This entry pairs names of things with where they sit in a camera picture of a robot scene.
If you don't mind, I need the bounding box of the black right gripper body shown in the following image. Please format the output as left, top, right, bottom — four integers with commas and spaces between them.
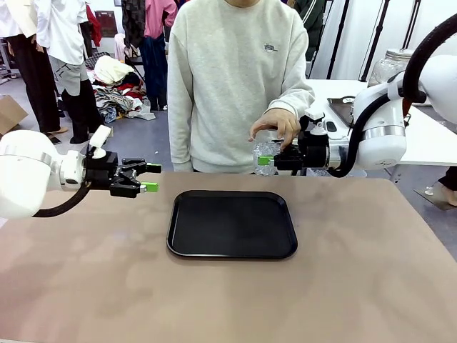
284, 141, 331, 171

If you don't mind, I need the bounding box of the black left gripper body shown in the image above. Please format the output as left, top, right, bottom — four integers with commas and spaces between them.
84, 151, 123, 189

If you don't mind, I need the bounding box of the short clear iced cup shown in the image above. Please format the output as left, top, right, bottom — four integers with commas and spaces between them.
251, 139, 283, 177

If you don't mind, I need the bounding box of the person's right forearm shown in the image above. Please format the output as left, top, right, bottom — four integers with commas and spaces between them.
167, 103, 196, 173

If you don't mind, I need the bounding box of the person's left forearm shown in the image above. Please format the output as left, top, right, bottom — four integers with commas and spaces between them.
266, 86, 316, 121

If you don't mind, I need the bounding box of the glass drink dispenser jar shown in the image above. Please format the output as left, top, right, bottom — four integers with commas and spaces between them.
367, 49, 416, 87

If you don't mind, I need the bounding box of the person's left hand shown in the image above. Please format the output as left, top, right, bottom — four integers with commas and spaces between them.
248, 108, 301, 151

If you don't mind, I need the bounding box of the dark metal tray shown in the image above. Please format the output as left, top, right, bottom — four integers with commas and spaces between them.
327, 95, 358, 129

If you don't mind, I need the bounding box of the black plastic serving tray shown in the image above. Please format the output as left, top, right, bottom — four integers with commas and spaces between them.
166, 190, 298, 260

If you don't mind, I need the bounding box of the person in grey sweatshirt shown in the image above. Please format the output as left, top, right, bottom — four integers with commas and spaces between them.
167, 0, 316, 175

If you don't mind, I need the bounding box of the pile of clothes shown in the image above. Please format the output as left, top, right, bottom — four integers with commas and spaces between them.
85, 53, 156, 124

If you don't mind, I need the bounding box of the brown cardboard box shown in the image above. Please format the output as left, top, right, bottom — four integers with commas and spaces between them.
0, 94, 29, 136

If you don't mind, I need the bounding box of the black stand pole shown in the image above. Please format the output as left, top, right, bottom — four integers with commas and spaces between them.
326, 0, 351, 80
359, 0, 391, 82
400, 0, 423, 51

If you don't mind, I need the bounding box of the person in pink top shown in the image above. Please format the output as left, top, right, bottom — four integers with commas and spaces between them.
139, 0, 179, 111

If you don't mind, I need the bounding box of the person in dark green jacket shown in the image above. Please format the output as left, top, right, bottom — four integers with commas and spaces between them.
293, 0, 325, 78

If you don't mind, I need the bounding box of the person in black trousers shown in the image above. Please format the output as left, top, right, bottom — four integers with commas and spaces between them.
0, 0, 69, 135

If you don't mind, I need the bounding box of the person in white shirt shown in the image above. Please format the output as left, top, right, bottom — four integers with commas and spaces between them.
34, 0, 105, 144

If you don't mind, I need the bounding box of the dark red board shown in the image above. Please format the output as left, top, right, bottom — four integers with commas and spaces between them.
94, 10, 117, 39

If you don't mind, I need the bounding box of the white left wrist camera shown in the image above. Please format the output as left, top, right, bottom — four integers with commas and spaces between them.
88, 124, 111, 159

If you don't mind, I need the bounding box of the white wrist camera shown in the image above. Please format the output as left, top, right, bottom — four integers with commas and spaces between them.
88, 124, 111, 159
299, 106, 328, 144

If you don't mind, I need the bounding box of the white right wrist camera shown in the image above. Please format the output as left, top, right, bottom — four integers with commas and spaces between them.
299, 106, 328, 144

